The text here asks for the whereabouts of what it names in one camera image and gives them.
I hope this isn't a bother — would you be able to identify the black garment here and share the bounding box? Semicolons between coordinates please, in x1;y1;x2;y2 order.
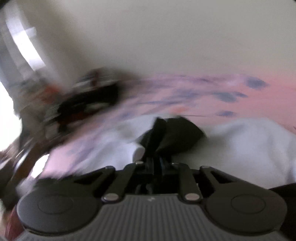
135;116;205;195

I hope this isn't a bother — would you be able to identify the white cloth garment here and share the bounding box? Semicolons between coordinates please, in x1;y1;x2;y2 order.
41;115;295;189

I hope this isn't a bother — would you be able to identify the black patterned clothing pile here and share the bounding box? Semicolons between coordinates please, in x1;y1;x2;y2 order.
44;67;136;138

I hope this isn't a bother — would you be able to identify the pink floral bed sheet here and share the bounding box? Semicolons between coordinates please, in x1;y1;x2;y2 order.
46;73;296;176

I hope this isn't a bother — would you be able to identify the white window frame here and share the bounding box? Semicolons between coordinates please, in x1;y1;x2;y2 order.
1;1;62;98

